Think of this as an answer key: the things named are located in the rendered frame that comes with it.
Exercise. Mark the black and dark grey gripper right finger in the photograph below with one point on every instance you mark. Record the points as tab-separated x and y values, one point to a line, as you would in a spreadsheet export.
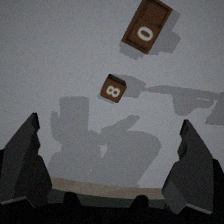
194	187

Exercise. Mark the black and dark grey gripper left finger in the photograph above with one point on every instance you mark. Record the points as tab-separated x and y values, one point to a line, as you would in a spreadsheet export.
24	179

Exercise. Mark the brown wooden tray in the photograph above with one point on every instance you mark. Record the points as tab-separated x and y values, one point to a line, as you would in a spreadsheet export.
154	11

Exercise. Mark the brown cube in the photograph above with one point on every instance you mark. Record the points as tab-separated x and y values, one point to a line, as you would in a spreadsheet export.
144	34
113	88

